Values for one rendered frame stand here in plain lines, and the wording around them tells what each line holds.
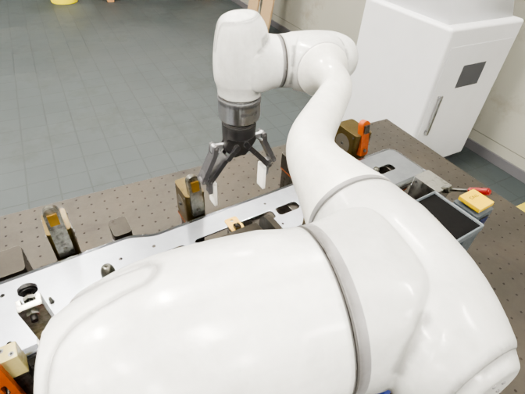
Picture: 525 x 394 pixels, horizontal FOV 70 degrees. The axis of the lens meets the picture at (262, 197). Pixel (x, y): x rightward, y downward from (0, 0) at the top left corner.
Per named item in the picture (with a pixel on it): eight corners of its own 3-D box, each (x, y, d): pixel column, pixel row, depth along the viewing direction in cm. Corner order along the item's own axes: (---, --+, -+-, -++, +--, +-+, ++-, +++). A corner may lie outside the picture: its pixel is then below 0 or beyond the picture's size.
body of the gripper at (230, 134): (230, 130, 77) (230, 167, 83) (265, 121, 80) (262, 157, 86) (213, 114, 81) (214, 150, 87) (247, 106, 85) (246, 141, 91)
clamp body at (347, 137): (330, 188, 167) (348, 114, 143) (351, 206, 158) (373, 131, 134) (316, 194, 163) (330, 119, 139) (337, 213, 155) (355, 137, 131)
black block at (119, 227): (138, 272, 127) (122, 209, 108) (148, 294, 121) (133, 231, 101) (123, 279, 124) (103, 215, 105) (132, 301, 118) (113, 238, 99)
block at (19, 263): (53, 299, 117) (19, 237, 99) (61, 329, 110) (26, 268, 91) (27, 309, 114) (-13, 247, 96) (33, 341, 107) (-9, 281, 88)
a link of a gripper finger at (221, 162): (241, 148, 84) (237, 145, 83) (212, 187, 86) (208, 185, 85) (233, 139, 86) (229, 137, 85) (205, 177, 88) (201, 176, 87)
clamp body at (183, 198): (196, 245, 137) (189, 169, 114) (210, 268, 130) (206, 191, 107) (179, 252, 134) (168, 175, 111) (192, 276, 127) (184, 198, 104)
